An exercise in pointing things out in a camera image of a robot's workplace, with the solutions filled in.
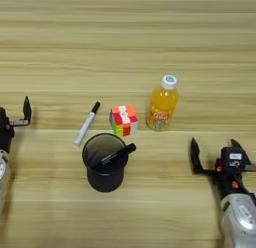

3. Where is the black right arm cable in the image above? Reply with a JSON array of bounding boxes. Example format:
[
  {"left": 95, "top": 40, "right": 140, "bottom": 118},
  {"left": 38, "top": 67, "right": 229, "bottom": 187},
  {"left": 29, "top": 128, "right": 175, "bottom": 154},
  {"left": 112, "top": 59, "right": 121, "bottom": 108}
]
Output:
[{"left": 245, "top": 186, "right": 256, "bottom": 208}]

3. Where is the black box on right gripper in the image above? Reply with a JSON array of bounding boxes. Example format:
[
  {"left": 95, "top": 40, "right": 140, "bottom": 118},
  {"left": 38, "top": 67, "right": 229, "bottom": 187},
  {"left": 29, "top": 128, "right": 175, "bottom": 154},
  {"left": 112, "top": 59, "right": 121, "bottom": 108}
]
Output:
[{"left": 219, "top": 146, "right": 248, "bottom": 170}]

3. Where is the black marker pen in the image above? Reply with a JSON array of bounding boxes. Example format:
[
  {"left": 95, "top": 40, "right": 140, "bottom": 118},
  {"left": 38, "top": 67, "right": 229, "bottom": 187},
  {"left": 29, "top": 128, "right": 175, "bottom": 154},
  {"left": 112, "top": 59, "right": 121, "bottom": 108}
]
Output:
[{"left": 99, "top": 142, "right": 138, "bottom": 167}]

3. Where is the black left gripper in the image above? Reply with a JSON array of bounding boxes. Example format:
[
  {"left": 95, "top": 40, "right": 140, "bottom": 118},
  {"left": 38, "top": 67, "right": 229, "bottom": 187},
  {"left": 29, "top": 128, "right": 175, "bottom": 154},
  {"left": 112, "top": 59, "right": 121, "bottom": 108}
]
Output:
[{"left": 0, "top": 95, "right": 33, "bottom": 154}]

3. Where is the orange juice bottle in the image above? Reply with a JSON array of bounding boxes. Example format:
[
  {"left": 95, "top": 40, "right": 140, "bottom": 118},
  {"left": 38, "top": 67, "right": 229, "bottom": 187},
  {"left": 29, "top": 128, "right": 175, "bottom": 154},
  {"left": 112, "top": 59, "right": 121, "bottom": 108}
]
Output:
[{"left": 145, "top": 74, "right": 181, "bottom": 132}]

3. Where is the white marker with black cap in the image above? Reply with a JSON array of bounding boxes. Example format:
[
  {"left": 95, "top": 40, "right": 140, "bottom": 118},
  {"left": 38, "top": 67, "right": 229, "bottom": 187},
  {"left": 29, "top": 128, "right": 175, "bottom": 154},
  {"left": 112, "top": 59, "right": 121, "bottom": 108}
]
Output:
[{"left": 73, "top": 100, "right": 102, "bottom": 147}]

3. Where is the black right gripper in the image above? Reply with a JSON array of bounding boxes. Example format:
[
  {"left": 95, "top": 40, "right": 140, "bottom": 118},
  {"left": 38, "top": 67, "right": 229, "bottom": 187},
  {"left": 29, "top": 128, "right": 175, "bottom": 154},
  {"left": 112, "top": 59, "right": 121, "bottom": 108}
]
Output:
[{"left": 189, "top": 136, "right": 256, "bottom": 198}]

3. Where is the black mesh pen cup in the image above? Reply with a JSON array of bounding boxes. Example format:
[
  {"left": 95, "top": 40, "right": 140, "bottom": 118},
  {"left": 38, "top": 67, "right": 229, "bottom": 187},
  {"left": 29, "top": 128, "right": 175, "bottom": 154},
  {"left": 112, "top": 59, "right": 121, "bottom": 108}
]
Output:
[{"left": 81, "top": 132, "right": 130, "bottom": 194}]

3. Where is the colourful puzzle cube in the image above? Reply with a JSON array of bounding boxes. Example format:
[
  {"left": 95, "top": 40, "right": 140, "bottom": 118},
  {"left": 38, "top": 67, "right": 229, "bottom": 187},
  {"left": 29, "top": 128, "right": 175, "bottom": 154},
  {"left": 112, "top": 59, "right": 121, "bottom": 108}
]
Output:
[{"left": 108, "top": 103, "right": 140, "bottom": 138}]

